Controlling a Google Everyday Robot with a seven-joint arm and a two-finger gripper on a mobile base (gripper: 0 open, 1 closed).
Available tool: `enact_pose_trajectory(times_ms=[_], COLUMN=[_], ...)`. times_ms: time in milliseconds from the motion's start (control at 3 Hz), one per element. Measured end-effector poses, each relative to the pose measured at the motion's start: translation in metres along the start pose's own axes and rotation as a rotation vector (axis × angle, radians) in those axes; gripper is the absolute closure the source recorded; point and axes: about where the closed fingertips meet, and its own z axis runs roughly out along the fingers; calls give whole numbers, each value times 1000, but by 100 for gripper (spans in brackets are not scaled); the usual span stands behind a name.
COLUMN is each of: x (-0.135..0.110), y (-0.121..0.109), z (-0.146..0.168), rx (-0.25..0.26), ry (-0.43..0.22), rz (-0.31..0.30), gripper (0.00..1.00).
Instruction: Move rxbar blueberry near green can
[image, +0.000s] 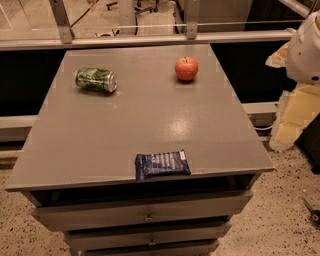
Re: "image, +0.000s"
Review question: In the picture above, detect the blue rxbar blueberry wrapper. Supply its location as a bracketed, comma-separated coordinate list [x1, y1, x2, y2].
[135, 150, 191, 180]

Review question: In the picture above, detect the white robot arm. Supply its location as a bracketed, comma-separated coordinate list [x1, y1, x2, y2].
[265, 10, 320, 151]

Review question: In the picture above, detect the crushed green soda can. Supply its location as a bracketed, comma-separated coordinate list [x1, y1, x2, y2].
[74, 67, 118, 93]

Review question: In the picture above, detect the black tool on floor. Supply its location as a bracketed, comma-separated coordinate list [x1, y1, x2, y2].
[303, 198, 320, 225]

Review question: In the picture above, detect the red apple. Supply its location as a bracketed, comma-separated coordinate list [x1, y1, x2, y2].
[174, 57, 198, 81]

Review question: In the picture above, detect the top grey drawer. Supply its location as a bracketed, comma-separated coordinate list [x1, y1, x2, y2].
[32, 190, 253, 231]

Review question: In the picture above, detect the grey drawer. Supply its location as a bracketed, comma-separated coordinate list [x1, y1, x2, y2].
[65, 222, 231, 251]
[83, 240, 219, 256]
[32, 190, 253, 231]

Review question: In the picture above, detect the grey drawer cabinet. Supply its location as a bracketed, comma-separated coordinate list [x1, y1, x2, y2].
[4, 44, 276, 256]

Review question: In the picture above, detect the bottom grey drawer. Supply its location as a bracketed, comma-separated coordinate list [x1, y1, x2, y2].
[83, 240, 219, 256]

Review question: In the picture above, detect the middle grey drawer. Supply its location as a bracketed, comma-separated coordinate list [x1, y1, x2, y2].
[65, 222, 231, 251]

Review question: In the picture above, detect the white cable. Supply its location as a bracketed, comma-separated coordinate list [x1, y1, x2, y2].
[254, 123, 276, 132]

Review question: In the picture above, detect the metal window railing frame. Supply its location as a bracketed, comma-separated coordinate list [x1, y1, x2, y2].
[0, 0, 319, 51]

